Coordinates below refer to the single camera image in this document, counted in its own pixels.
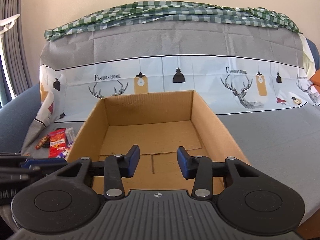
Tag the green checkered cloth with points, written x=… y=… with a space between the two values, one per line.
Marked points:
x=150 y=11

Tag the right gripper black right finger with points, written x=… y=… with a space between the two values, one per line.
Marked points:
x=202 y=170

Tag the grey window curtain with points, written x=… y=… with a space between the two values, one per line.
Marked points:
x=14 y=54

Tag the small red yellow candy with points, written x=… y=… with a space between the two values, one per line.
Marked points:
x=44 y=142

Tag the purple snack packet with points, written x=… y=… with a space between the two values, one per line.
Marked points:
x=65 y=153

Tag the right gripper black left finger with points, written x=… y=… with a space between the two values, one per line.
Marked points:
x=77 y=177

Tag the open cardboard box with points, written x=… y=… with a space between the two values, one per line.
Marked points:
x=159 y=123

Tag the grey deer print sofa cover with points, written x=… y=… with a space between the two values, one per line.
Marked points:
x=256 y=80

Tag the orange cushion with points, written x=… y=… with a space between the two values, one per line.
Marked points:
x=315 y=79

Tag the red spicy strips snack pack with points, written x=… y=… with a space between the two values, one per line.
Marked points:
x=57 y=142

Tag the silver foil stick packet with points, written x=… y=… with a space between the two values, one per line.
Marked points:
x=70 y=135

